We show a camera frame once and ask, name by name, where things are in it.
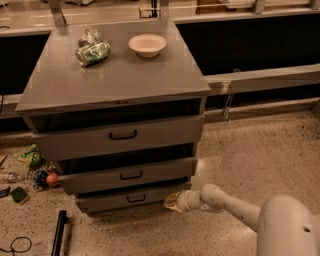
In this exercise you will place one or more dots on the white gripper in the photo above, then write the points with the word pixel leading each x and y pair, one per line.
pixel 183 201

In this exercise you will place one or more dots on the grey bottom drawer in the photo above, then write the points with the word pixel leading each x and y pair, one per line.
pixel 129 198

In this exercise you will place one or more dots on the grey drawer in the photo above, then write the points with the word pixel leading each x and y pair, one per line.
pixel 111 139
pixel 129 198
pixel 87 182

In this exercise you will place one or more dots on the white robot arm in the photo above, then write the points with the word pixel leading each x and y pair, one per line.
pixel 284 225

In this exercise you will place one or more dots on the grey middle drawer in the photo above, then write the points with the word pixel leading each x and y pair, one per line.
pixel 87 182

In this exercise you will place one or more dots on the grey drawer cabinet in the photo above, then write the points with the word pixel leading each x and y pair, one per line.
pixel 61 46

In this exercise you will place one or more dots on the grey top drawer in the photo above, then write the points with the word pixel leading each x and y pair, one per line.
pixel 111 139

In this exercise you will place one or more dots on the black bar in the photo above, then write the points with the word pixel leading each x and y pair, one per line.
pixel 57 242

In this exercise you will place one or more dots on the orange ball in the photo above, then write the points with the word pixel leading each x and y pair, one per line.
pixel 52 180

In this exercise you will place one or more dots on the grey metal railing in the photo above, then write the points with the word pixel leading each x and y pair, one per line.
pixel 266 78

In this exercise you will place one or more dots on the blue soda can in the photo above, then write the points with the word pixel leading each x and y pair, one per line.
pixel 39 180

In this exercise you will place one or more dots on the green chip bag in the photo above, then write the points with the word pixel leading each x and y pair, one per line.
pixel 30 156

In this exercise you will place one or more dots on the green sponge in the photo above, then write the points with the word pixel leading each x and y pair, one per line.
pixel 19 195

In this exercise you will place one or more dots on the white paper bowl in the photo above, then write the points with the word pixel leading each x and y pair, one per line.
pixel 147 45

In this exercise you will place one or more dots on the clear plastic bottle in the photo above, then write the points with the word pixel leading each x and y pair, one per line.
pixel 11 177

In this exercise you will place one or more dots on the small dark packet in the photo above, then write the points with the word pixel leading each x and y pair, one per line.
pixel 4 192

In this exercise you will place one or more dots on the green soda can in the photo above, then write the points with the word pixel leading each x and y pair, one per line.
pixel 93 53

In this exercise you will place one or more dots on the silver crushed can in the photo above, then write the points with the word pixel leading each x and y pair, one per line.
pixel 89 37

